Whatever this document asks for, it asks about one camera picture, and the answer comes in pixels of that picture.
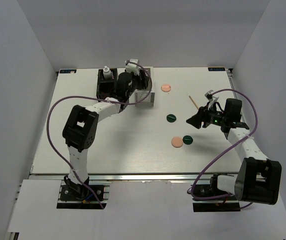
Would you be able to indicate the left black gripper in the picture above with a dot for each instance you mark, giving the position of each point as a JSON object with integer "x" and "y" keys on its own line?
{"x": 143, "y": 84}

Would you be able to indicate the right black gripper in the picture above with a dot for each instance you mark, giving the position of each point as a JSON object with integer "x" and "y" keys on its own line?
{"x": 202, "y": 115}

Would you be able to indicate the dark green round compact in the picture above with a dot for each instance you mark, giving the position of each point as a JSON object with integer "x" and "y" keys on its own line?
{"x": 187, "y": 140}
{"x": 171, "y": 118}

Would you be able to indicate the gold makeup pencil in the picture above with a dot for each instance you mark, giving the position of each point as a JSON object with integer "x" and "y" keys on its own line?
{"x": 194, "y": 103}

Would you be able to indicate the white dropper bottle blue base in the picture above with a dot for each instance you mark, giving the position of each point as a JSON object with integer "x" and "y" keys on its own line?
{"x": 107, "y": 74}

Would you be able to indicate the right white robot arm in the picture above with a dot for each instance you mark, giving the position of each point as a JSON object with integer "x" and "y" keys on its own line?
{"x": 258, "y": 179}

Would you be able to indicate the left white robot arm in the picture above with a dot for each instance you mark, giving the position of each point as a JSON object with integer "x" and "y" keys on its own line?
{"x": 80, "y": 129}

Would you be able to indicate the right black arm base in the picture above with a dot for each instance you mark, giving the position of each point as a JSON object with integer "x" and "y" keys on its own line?
{"x": 209, "y": 202}

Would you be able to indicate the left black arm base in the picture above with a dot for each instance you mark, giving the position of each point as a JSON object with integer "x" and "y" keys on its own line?
{"x": 75, "y": 196}

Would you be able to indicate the white slotted organizer box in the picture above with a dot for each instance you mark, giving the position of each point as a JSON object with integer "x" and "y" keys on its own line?
{"x": 148, "y": 94}

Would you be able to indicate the pink round powder puff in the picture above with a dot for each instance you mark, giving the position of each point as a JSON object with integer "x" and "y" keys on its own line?
{"x": 166, "y": 88}
{"x": 177, "y": 142}

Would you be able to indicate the black slotted organizer box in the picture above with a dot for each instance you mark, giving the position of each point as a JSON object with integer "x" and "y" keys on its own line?
{"x": 107, "y": 88}

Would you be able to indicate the blue label sticker right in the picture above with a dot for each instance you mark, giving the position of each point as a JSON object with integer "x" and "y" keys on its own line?
{"x": 216, "y": 69}

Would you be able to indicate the blue label sticker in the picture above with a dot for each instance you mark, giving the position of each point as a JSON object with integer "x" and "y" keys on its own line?
{"x": 216, "y": 69}
{"x": 67, "y": 71}

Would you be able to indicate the blue label sticker left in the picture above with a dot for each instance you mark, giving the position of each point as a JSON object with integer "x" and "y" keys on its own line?
{"x": 67, "y": 71}

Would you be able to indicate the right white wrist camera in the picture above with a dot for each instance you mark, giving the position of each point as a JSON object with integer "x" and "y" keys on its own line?
{"x": 211, "y": 99}

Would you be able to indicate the aluminium table rail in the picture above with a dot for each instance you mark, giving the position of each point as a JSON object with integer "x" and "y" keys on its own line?
{"x": 122, "y": 176}

